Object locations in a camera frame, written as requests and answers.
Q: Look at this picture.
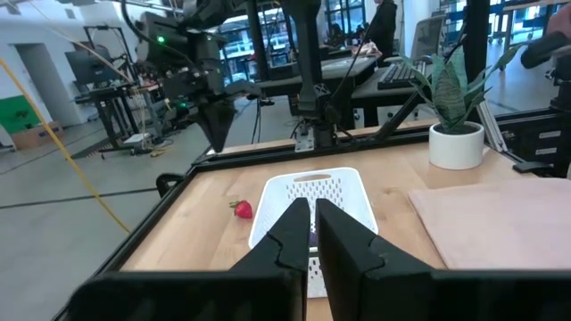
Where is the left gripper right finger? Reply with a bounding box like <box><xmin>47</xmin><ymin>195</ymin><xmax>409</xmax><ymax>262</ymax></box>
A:
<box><xmin>315</xmin><ymin>198</ymin><xmax>571</xmax><ymax>321</ymax></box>

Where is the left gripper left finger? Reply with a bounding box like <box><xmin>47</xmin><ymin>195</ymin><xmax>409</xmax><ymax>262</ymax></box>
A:
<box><xmin>66</xmin><ymin>197</ymin><xmax>312</xmax><ymax>321</ymax></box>

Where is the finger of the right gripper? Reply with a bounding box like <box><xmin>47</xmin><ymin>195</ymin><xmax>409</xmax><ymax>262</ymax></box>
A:
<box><xmin>195</xmin><ymin>101</ymin><xmax>219</xmax><ymax>152</ymax></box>
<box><xmin>217</xmin><ymin>100</ymin><xmax>237</xmax><ymax>152</ymax></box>

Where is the red strawberry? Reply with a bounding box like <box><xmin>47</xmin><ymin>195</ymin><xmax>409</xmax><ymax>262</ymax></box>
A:
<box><xmin>228</xmin><ymin>199</ymin><xmax>254</xmax><ymax>220</ymax></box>

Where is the white perforated plastic basket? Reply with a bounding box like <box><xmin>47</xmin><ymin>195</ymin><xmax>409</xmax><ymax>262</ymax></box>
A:
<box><xmin>247</xmin><ymin>167</ymin><xmax>379</xmax><ymax>299</ymax></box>

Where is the black monitor on stand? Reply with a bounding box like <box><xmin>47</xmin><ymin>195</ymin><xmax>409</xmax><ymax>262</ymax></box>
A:
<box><xmin>64</xmin><ymin>47</ymin><xmax>122</xmax><ymax>86</ymax></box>

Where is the pink cloth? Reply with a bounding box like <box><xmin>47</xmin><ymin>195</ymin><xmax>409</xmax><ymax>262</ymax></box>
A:
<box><xmin>408</xmin><ymin>177</ymin><xmax>571</xmax><ymax>271</ymax></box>

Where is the dark grey desk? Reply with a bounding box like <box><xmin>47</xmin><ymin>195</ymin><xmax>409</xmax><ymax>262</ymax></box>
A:
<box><xmin>350</xmin><ymin>66</ymin><xmax>432</xmax><ymax>129</ymax></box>

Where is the green plant in white pot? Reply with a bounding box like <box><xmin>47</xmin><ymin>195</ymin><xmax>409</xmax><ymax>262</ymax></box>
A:
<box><xmin>399</xmin><ymin>43</ymin><xmax>524</xmax><ymax>171</ymax></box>

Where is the cardboard box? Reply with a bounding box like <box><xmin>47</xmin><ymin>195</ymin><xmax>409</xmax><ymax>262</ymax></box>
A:
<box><xmin>11</xmin><ymin>120</ymin><xmax>64</xmax><ymax>151</ymax></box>

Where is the black keyboard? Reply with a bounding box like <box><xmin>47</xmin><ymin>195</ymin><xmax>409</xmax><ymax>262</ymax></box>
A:
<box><xmin>377</xmin><ymin>60</ymin><xmax>428</xmax><ymax>90</ymax></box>

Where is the green panel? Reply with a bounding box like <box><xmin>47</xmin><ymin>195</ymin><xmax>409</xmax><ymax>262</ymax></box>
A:
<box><xmin>0</xmin><ymin>95</ymin><xmax>42</xmax><ymax>135</ymax></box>

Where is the person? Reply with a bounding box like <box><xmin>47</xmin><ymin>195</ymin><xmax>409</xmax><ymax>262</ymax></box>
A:
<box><xmin>365</xmin><ymin>0</ymin><xmax>399</xmax><ymax>68</ymax></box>

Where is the black table clamp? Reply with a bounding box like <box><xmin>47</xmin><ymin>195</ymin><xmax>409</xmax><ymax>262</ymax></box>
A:
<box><xmin>512</xmin><ymin>160</ymin><xmax>554</xmax><ymax>174</ymax></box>

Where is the silver aluminium strip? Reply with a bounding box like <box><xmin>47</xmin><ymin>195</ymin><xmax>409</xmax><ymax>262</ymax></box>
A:
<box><xmin>475</xmin><ymin>100</ymin><xmax>509</xmax><ymax>153</ymax></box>

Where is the grey office chair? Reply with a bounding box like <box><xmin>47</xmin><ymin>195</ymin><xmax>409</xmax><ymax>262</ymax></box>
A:
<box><xmin>410</xmin><ymin>14</ymin><xmax>447</xmax><ymax>62</ymax></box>

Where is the black padded armrest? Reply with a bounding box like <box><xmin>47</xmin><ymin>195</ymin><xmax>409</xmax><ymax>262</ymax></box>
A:
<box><xmin>519</xmin><ymin>30</ymin><xmax>571</xmax><ymax>70</ymax></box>

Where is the black frame handle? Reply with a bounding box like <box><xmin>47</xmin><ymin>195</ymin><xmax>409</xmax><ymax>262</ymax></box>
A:
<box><xmin>155</xmin><ymin>172</ymin><xmax>185</xmax><ymax>197</ymax></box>

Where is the yellow cable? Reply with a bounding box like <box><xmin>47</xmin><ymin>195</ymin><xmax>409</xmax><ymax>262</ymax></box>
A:
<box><xmin>0</xmin><ymin>57</ymin><xmax>131</xmax><ymax>234</ymax></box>

